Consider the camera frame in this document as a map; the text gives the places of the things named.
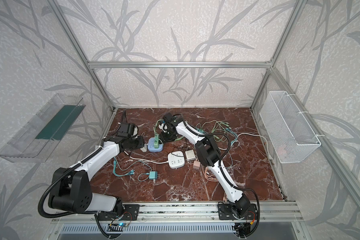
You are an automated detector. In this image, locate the teal charging cable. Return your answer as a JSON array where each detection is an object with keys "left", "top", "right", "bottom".
[{"left": 112, "top": 158, "right": 152, "bottom": 182}]

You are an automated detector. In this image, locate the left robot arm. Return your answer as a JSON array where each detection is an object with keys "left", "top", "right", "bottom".
[{"left": 38, "top": 123, "right": 145, "bottom": 219}]

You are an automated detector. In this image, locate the pink charging cable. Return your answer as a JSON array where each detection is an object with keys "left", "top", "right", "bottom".
[{"left": 202, "top": 163, "right": 229, "bottom": 202}]

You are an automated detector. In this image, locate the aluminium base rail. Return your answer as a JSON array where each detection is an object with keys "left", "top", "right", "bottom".
[{"left": 49, "top": 201, "right": 304, "bottom": 224}]

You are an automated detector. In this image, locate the pink plug adapter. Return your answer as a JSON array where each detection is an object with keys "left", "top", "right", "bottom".
[{"left": 193, "top": 161, "right": 201, "bottom": 170}]

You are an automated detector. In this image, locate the black usb cable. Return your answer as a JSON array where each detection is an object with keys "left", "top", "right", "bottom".
[{"left": 169, "top": 143, "right": 193, "bottom": 158}]

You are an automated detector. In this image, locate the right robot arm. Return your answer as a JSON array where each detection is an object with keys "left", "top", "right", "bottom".
[{"left": 161, "top": 112, "right": 256, "bottom": 220}]

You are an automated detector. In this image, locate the teal plug adapter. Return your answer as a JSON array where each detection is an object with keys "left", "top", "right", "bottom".
[{"left": 149, "top": 171, "right": 158, "bottom": 180}]

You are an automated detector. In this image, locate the white power strip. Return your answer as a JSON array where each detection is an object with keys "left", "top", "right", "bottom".
[{"left": 168, "top": 151, "right": 185, "bottom": 169}]

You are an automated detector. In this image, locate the white power cord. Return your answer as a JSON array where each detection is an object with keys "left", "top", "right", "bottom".
[{"left": 119, "top": 148, "right": 170, "bottom": 165}]

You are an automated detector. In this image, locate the clear plastic wall bin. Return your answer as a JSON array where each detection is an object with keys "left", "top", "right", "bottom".
[{"left": 0, "top": 94, "right": 86, "bottom": 163}]

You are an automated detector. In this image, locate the white wire mesh basket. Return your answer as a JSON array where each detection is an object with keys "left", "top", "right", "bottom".
[{"left": 260, "top": 91, "right": 321, "bottom": 164}]

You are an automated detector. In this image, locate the blue power strip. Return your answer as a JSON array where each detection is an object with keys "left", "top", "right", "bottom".
[{"left": 148, "top": 138, "right": 164, "bottom": 153}]

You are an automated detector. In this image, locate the green charging cable bundle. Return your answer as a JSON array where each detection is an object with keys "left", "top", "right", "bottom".
[{"left": 196, "top": 119, "right": 238, "bottom": 148}]

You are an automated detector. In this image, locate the white charger adapter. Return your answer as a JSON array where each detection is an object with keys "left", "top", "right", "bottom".
[{"left": 185, "top": 150, "right": 196, "bottom": 162}]

